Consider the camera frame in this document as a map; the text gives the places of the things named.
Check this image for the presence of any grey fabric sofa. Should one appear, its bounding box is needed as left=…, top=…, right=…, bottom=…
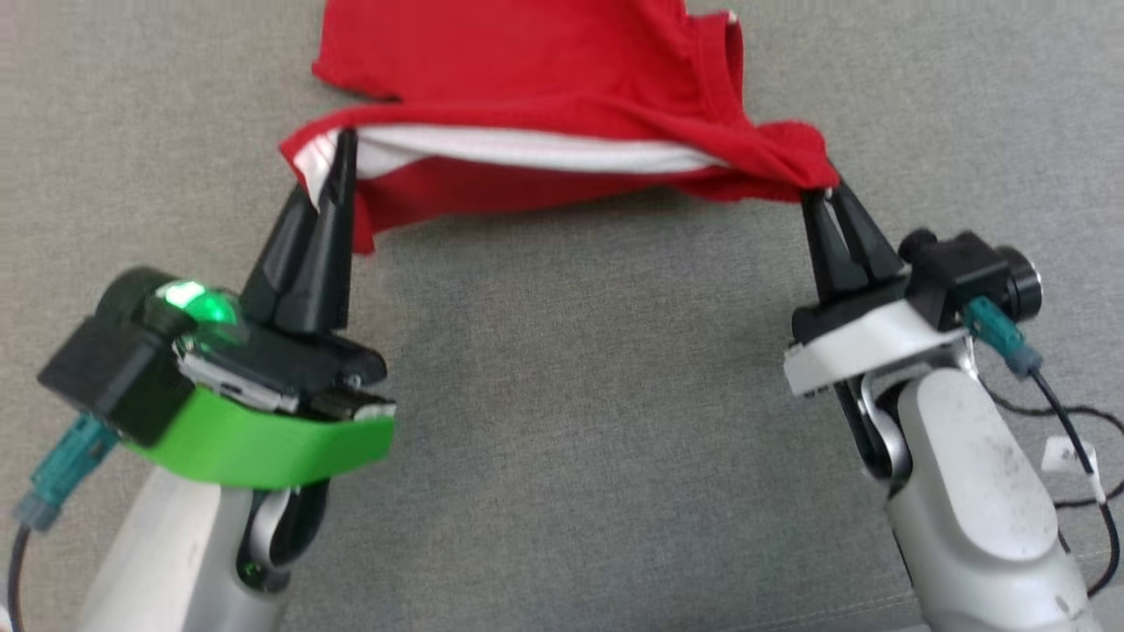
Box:
left=0, top=0, right=1124, bottom=632

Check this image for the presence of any right cable with teal plug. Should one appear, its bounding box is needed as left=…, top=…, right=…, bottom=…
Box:
left=963, top=297, right=1124, bottom=600

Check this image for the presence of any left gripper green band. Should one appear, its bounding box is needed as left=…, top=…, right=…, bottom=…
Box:
left=123, top=129, right=397, bottom=491

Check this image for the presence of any left cable with teal plug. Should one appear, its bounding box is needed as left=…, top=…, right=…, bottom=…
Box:
left=7, top=413, right=120, bottom=632

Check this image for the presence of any red shirt with white sleeves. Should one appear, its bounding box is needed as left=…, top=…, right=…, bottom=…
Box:
left=279, top=0, right=840, bottom=256

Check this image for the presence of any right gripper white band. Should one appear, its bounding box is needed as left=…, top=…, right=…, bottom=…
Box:
left=783, top=180, right=977, bottom=399

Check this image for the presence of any cable with teal plug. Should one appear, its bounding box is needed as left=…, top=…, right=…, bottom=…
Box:
left=963, top=297, right=1124, bottom=600
left=7, top=413, right=120, bottom=632

